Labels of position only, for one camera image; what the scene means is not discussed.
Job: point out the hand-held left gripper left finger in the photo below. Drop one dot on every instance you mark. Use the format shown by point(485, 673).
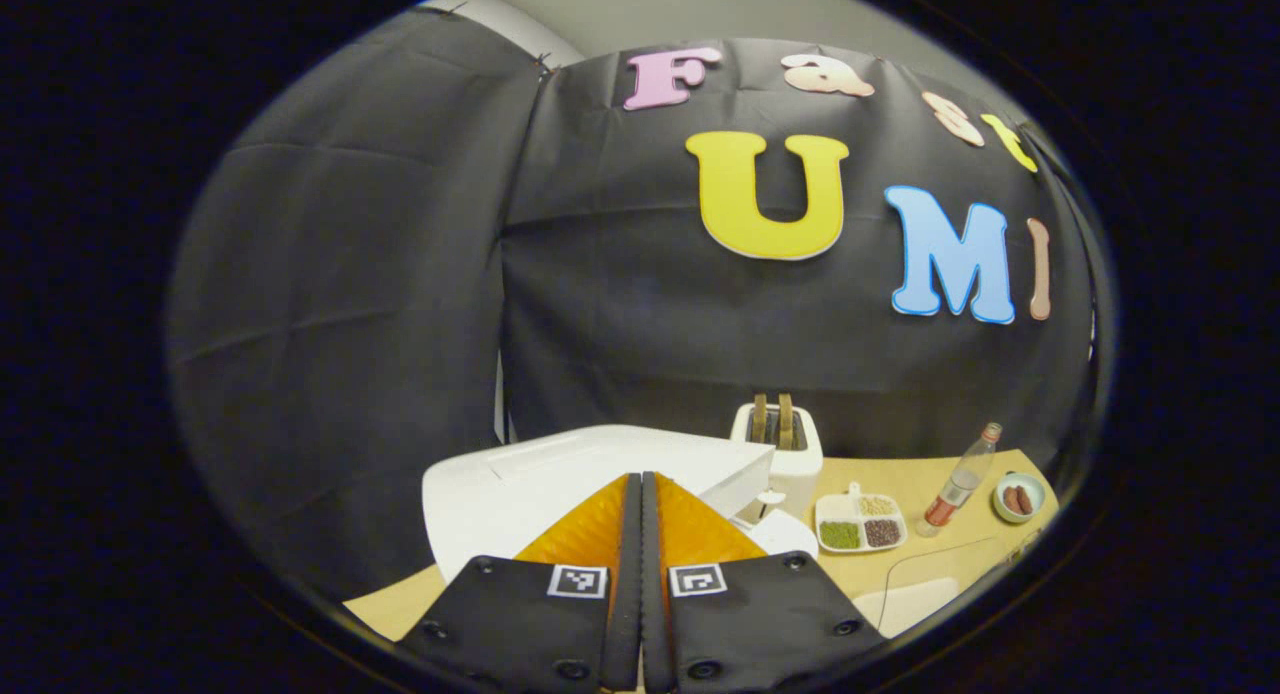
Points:
point(625, 594)

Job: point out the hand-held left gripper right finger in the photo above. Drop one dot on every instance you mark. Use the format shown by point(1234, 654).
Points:
point(655, 594)

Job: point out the white rice cooker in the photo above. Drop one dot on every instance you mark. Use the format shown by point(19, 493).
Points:
point(520, 484)

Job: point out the clear container of rice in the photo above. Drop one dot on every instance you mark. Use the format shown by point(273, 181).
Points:
point(915, 604)

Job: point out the white toaster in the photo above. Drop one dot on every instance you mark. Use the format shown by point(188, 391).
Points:
point(800, 464)

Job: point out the brown bread slice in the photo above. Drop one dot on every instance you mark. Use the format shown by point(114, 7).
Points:
point(786, 421)
point(760, 419)

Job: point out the divided white bean dish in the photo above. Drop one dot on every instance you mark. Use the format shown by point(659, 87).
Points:
point(860, 519)

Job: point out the clear plastic bottle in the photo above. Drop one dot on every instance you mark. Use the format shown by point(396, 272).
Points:
point(960, 484)

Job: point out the red sausage piece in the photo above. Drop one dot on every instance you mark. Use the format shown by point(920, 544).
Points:
point(1025, 500)
point(1010, 501)

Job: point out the pale green plate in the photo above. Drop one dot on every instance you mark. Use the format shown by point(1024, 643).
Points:
point(1020, 519)

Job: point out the black backdrop cloth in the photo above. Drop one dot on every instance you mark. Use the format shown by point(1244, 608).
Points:
point(360, 274)

